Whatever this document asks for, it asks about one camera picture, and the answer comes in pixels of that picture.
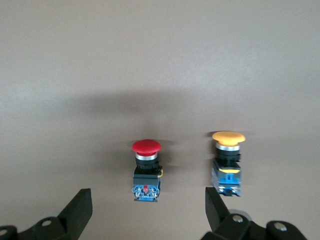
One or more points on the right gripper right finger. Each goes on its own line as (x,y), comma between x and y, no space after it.
(217,215)

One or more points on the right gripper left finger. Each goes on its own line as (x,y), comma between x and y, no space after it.
(75,210)

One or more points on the red mushroom push button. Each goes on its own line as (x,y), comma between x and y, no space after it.
(146,147)

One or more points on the yellow mushroom push button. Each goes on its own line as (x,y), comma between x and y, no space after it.
(228,137)

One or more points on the brown table mat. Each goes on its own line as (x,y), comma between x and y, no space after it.
(160,50)

